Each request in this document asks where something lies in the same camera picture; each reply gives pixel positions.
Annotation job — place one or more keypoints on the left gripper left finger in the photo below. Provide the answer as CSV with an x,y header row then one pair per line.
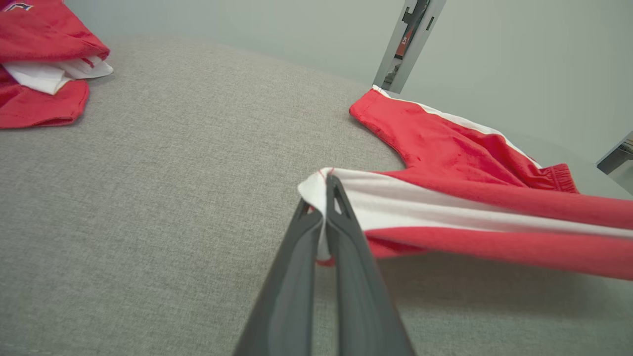
x,y
287,296

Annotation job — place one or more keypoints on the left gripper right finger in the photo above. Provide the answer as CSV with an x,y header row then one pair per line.
x,y
361,296

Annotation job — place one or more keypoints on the red Bulls 23 shorts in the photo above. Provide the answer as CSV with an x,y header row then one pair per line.
x,y
445,148

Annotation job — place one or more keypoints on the red white striped jersey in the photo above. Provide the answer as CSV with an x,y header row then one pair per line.
x,y
44,29

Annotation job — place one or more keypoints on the grey partition post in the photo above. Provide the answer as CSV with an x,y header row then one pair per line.
x,y
420,44

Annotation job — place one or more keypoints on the grey metal bracket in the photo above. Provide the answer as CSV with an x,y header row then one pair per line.
x,y
618,155

